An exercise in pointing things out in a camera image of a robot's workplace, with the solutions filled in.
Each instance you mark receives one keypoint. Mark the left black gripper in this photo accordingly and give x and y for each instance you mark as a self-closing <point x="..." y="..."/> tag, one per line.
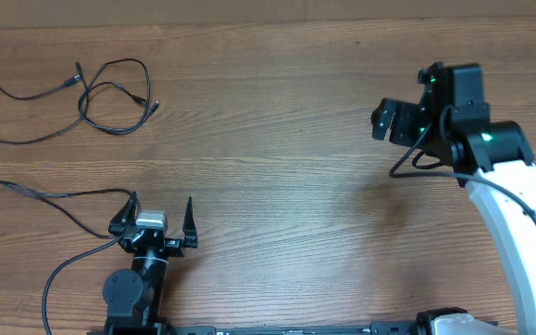
<point x="174" y="247"/>

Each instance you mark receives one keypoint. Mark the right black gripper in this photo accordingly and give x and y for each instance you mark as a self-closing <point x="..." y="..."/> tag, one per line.
<point x="400" y="112"/>

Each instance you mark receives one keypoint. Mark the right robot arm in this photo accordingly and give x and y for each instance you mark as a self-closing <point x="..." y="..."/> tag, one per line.
<point x="449" y="134"/>

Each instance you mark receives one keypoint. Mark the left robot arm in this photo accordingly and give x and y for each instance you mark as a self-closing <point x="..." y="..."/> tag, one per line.
<point x="134" y="295"/>

